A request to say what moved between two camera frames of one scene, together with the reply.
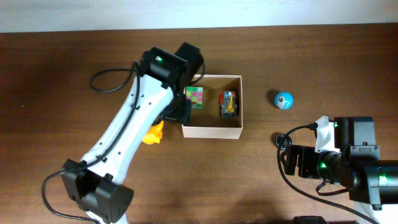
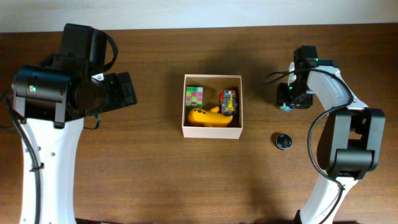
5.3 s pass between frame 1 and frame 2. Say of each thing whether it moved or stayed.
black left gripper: moved
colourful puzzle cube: stayed
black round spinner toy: stayed
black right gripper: moved
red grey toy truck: stayed
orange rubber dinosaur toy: moved
